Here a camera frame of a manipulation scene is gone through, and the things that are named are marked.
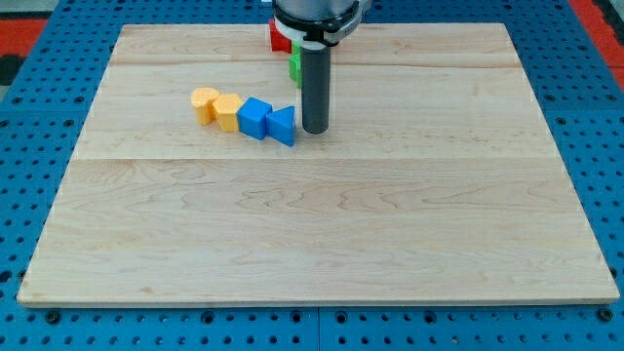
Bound blue triangle block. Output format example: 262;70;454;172
266;106;295;146

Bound robot arm flange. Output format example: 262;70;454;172
272;0;372;50

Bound blue cube block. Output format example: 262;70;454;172
237;97;273;140

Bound yellow pentagon block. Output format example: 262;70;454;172
213;94;243;133

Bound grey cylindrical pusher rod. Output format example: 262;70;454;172
300;48;331;135

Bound green block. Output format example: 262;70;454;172
289;43;302;89

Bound wooden board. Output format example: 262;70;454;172
18;23;619;308

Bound yellow cylinder block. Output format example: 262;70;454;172
191;87;220;126

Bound red block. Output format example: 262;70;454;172
268;19;292;54

